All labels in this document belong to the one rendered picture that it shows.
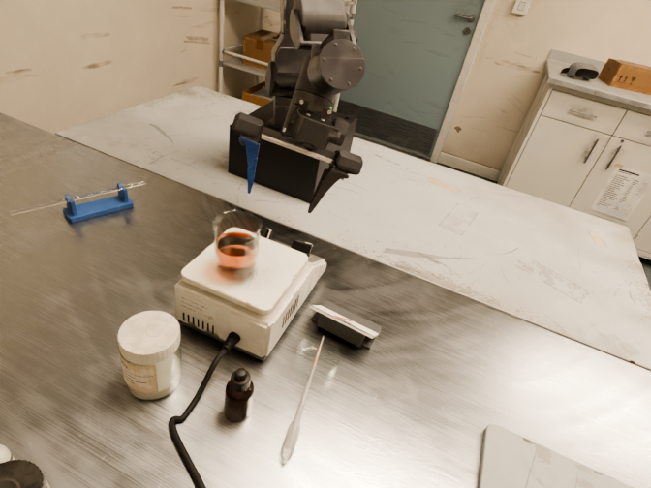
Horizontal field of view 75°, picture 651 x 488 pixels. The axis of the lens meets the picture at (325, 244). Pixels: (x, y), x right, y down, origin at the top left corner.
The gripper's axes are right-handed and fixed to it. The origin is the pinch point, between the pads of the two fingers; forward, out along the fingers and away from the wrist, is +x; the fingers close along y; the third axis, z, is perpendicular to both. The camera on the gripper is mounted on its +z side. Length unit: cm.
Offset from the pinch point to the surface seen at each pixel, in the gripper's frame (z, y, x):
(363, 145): -48, 20, -15
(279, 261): 9.3, 1.6, 9.9
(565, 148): -164, 160, -68
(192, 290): 12.1, -7.4, 15.7
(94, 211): -10.9, -26.8, 14.7
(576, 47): -194, 162, -136
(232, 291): 14.5, -3.1, 13.8
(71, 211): -9.7, -29.7, 15.5
